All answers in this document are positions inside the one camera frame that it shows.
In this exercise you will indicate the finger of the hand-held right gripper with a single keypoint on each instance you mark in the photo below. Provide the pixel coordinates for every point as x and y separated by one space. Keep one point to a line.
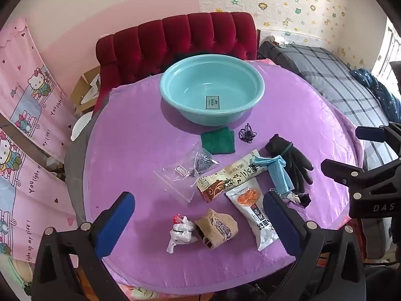
336 167
371 133

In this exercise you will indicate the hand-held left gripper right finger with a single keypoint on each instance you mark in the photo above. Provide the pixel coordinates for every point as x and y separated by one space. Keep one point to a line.
282 222

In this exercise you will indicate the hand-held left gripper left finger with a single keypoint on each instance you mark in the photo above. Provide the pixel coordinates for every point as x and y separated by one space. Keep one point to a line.
114 222

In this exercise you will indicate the silver black wrapper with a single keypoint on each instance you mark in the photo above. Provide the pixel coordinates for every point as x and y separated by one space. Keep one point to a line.
297 198

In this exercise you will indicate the black glove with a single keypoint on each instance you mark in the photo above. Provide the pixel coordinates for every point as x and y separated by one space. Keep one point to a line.
296 163

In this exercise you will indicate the brown pastry with purple filling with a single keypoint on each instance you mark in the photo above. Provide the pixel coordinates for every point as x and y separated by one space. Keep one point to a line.
219 227

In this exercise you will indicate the white plastic wrapper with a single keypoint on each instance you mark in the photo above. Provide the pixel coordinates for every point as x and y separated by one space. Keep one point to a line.
181 233

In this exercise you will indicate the clear zip bag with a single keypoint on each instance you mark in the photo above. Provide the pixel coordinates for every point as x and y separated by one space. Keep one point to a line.
178 182

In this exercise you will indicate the teal plastic basin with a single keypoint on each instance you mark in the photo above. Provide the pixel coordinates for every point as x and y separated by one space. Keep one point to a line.
194 81

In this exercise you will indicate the white orange snack packet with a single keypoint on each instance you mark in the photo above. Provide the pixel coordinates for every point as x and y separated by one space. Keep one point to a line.
253 213

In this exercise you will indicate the dark blue garment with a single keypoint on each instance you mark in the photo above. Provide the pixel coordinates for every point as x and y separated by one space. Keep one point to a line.
382 94

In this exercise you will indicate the grey plaid bed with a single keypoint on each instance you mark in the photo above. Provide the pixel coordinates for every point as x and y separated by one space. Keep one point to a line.
332 78

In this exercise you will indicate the long brown cream snack packet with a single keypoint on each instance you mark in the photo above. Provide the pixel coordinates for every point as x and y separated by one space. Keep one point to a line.
231 175

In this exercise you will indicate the pink floral cloth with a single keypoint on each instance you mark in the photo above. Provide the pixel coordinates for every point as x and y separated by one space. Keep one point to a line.
141 293

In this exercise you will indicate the purple quilted table cover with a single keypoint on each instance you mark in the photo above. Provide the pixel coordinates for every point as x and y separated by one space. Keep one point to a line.
131 138

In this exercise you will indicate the pink cartoon cat curtain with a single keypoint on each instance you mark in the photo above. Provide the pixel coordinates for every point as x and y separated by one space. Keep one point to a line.
28 78
28 200

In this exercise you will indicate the white plastic lid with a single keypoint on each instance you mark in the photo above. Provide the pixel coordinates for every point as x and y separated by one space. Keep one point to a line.
80 127

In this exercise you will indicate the green scouring cloth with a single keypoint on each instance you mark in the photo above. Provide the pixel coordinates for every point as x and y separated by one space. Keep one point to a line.
217 141

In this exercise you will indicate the small white red box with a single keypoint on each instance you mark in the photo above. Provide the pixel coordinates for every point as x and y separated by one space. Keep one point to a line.
278 41

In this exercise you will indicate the brown cardboard box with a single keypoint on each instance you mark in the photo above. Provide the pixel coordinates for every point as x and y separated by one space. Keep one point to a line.
83 92

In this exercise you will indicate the red velvet tufted sofa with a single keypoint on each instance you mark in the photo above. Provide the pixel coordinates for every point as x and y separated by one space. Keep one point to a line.
147 44

